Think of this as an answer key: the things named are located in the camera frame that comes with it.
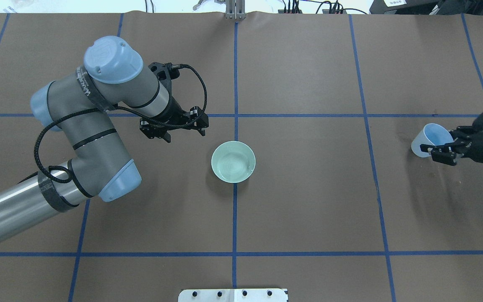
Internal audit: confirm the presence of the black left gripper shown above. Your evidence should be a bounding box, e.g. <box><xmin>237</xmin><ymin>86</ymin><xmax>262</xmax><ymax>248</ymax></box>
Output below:
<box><xmin>139</xmin><ymin>98</ymin><xmax>209</xmax><ymax>143</ymax></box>

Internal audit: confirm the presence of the light blue plastic cup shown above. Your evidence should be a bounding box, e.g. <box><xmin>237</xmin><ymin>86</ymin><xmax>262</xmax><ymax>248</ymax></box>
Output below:
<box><xmin>411</xmin><ymin>123</ymin><xmax>454</xmax><ymax>157</ymax></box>

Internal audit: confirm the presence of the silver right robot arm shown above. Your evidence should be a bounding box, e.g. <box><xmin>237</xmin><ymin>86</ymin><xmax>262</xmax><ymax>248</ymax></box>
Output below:
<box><xmin>408</xmin><ymin>112</ymin><xmax>483</xmax><ymax>237</ymax></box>

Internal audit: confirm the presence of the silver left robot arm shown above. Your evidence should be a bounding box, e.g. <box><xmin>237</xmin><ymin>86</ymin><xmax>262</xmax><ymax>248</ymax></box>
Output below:
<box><xmin>0</xmin><ymin>36</ymin><xmax>209</xmax><ymax>243</ymax></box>

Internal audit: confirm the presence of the light green ceramic bowl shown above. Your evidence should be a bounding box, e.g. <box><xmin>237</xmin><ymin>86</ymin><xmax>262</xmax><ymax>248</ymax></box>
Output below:
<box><xmin>210</xmin><ymin>141</ymin><xmax>256</xmax><ymax>183</ymax></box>

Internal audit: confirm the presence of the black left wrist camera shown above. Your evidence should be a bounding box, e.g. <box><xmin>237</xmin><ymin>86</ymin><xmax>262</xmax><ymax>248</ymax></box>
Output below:
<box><xmin>148</xmin><ymin>62</ymin><xmax>181</xmax><ymax>90</ymax></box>

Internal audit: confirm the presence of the black braided left cable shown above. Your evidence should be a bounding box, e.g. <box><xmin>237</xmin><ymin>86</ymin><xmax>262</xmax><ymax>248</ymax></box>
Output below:
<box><xmin>34</xmin><ymin>64</ymin><xmax>208</xmax><ymax>184</ymax></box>

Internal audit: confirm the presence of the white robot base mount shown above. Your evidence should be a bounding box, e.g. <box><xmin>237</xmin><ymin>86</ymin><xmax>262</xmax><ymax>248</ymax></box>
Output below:
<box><xmin>178</xmin><ymin>288</ymin><xmax>289</xmax><ymax>302</ymax></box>

